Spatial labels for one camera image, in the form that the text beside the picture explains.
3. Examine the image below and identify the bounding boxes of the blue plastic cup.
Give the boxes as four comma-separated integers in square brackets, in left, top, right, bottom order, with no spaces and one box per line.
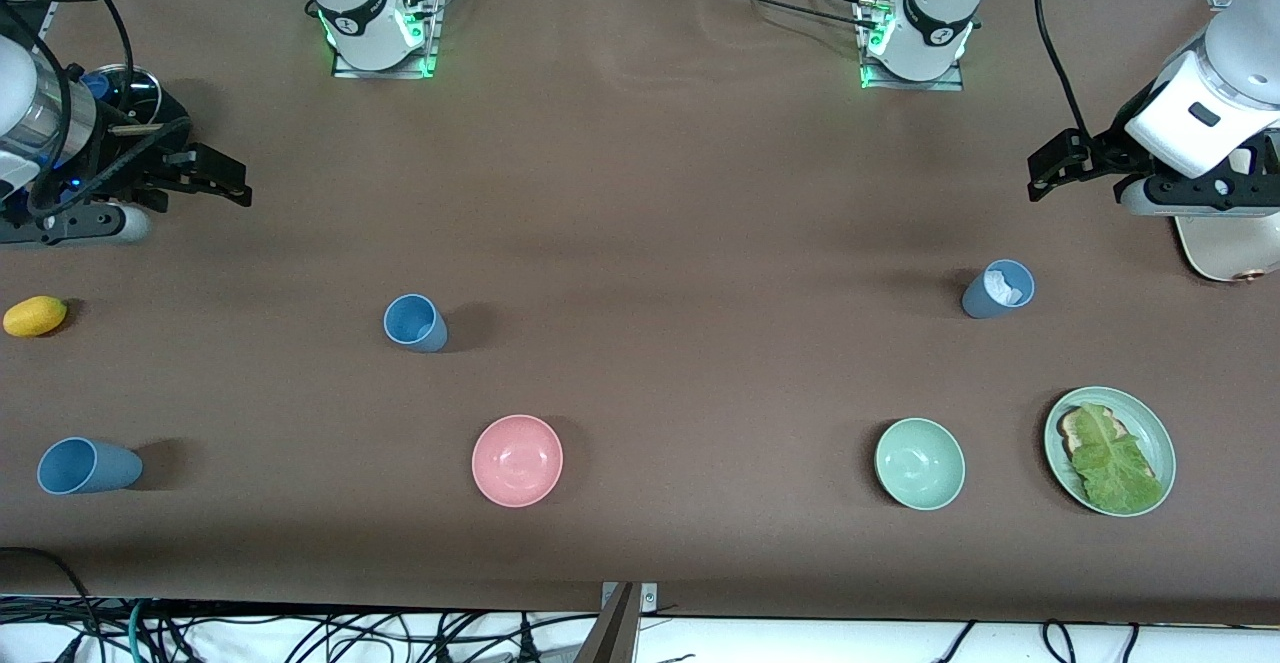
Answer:
[383,293,449,354]
[961,259,1036,320]
[37,437,143,496]

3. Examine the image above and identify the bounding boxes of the cream round pan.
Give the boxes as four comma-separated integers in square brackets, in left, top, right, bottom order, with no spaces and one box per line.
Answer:
[1172,148,1280,284]

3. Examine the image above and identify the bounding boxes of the yellow lemon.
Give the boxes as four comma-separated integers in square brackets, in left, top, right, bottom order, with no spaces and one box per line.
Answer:
[3,295,69,338]

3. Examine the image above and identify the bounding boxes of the glass lid with blue knob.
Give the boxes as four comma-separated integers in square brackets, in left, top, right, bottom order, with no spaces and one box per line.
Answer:
[80,64,162,116]

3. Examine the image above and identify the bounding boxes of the pale green plate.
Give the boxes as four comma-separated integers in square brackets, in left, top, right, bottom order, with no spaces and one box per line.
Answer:
[1043,386,1177,518]

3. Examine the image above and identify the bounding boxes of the toasted bread slice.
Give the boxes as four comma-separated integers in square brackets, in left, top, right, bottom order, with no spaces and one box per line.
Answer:
[1059,405,1157,480]

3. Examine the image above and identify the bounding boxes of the green lettuce leaf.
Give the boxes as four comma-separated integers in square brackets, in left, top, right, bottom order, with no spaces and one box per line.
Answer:
[1070,403,1167,515]

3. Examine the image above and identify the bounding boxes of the pale green bowl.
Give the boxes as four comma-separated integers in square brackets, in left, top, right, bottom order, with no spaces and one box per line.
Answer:
[874,417,967,512]

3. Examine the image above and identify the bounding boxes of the pink bowl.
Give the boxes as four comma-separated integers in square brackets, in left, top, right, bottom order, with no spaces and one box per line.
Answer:
[471,414,564,509]

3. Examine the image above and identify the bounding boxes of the dark metal bar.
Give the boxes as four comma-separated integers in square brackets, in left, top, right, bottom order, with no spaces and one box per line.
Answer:
[572,583,641,663]

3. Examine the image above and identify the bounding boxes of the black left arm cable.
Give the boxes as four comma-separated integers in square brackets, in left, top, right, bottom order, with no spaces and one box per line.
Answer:
[1032,0,1093,140]

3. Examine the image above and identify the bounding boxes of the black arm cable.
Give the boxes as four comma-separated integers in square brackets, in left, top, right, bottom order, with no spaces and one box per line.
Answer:
[0,0,191,219]
[1032,0,1093,140]

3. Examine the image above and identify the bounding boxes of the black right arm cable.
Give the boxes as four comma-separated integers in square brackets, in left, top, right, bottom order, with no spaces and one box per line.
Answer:
[0,0,191,219]

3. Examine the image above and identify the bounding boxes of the black table cable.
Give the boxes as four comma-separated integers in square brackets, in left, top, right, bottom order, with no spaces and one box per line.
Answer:
[690,0,883,32]

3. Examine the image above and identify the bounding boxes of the black looping floor cable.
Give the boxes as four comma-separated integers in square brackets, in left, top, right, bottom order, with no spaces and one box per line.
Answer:
[0,546,98,663]

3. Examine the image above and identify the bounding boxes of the teal cable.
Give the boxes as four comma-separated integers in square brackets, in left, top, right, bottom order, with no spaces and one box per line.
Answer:
[126,598,153,663]

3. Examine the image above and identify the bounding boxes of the metal table bracket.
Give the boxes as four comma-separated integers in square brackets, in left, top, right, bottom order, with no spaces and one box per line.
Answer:
[600,581,659,614]

